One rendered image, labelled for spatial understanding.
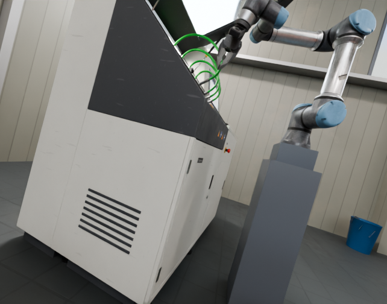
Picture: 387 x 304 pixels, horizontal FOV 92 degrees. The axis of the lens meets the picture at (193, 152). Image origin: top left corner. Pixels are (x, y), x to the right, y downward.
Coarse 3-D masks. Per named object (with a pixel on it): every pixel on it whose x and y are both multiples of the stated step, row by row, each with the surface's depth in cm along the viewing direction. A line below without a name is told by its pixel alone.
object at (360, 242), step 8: (352, 216) 273; (352, 224) 262; (360, 224) 252; (368, 224) 246; (376, 224) 260; (352, 232) 260; (360, 232) 251; (368, 232) 246; (376, 232) 245; (352, 240) 258; (360, 240) 250; (368, 240) 246; (352, 248) 256; (360, 248) 250; (368, 248) 247
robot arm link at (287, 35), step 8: (256, 24) 90; (256, 32) 92; (272, 32) 92; (280, 32) 92; (288, 32) 92; (296, 32) 93; (304, 32) 94; (312, 32) 95; (320, 32) 95; (328, 32) 94; (256, 40) 96; (264, 40) 96; (272, 40) 95; (280, 40) 95; (288, 40) 95; (296, 40) 95; (304, 40) 95; (312, 40) 95; (320, 40) 95; (312, 48) 99; (320, 48) 97; (328, 48) 96
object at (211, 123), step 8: (208, 104) 78; (208, 112) 81; (208, 120) 84; (216, 120) 98; (200, 128) 77; (208, 128) 87; (216, 128) 103; (224, 128) 123; (200, 136) 80; (208, 136) 91; (216, 136) 108; (216, 144) 114
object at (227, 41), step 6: (234, 24) 84; (240, 24) 81; (246, 24) 80; (246, 30) 83; (228, 36) 82; (228, 42) 83; (234, 42) 82; (240, 42) 82; (228, 48) 85; (234, 48) 83; (240, 48) 89
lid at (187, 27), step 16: (160, 0) 105; (176, 0) 107; (192, 0) 111; (208, 0) 114; (224, 0) 116; (240, 0) 118; (288, 0) 125; (160, 16) 115; (176, 16) 118; (192, 16) 122; (208, 16) 125; (224, 16) 128; (176, 32) 130; (192, 32) 133; (208, 32) 139; (224, 32) 140; (192, 48) 150
